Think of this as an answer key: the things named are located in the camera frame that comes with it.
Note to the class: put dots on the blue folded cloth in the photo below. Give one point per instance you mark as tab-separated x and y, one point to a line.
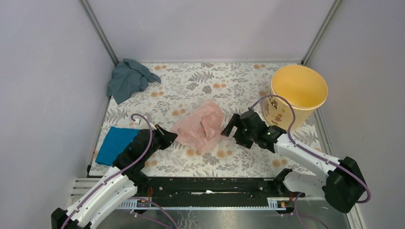
116	140

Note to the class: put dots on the pink plastic trash bag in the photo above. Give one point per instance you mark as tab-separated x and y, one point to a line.
202	128

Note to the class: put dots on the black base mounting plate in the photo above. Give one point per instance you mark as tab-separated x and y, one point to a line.
212	192

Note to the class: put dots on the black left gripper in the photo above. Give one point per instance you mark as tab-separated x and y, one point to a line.
167	138

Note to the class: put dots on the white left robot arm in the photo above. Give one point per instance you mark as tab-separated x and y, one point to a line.
123	180

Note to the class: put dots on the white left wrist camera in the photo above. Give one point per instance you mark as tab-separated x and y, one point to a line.
140	123

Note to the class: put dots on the grey crumpled cloth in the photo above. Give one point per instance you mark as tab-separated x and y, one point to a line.
129	77

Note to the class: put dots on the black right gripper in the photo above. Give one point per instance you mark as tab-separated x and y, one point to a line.
240	141

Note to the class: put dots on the yellow trash bin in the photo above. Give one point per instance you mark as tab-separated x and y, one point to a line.
305	89

